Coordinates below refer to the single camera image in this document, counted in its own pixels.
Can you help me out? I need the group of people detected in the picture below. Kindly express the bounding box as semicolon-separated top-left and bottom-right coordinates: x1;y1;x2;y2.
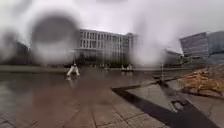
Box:
120;63;134;72

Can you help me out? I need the grey multi-storey building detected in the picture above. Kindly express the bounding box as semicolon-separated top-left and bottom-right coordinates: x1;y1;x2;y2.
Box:
73;28;138;67

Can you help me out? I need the person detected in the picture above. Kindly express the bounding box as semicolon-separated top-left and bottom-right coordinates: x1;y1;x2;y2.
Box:
66;62;81;78

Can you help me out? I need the wet grey paved plaza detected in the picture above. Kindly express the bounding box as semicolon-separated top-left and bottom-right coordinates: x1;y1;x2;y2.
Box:
0;68;224;128

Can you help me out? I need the thin pole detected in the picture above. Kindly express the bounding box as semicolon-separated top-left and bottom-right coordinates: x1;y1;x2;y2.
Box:
160;63;165;82

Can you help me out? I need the dark glass-fronted building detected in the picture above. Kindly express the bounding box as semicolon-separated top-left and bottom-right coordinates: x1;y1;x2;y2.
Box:
179;29;224;62

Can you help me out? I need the yellow-brown plant bed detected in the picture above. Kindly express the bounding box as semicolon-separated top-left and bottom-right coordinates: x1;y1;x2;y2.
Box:
178;66;224;98

